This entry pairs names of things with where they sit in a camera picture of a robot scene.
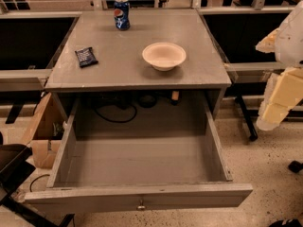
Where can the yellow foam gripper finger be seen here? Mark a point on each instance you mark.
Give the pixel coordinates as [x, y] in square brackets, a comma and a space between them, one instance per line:
[267, 44]
[282, 93]

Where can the dark blue rxbar wrapper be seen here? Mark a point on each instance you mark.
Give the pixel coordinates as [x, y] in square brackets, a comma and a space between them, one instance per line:
[86, 57]

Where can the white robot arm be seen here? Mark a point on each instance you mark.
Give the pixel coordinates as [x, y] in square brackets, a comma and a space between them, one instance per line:
[289, 39]

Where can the open grey top drawer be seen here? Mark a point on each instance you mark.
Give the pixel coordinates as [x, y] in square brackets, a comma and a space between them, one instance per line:
[170, 157]

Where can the small metal drawer knob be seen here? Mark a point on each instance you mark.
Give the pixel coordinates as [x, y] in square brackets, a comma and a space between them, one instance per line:
[141, 206]

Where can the black stand leg right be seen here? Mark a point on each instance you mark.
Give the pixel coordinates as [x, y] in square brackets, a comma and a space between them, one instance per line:
[253, 134]

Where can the grey wooden cabinet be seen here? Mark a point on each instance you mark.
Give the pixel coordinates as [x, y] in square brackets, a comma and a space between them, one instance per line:
[121, 66]

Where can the white paper bowl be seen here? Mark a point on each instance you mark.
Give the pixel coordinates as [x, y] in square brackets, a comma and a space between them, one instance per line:
[164, 56]

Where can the blue pepsi can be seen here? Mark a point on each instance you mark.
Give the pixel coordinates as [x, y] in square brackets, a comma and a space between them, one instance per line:
[121, 14]

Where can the brown cardboard box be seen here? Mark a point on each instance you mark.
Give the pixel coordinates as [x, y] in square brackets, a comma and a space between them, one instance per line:
[44, 132]

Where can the black chair at left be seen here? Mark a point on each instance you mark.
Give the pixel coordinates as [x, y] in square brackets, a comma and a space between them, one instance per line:
[14, 170]

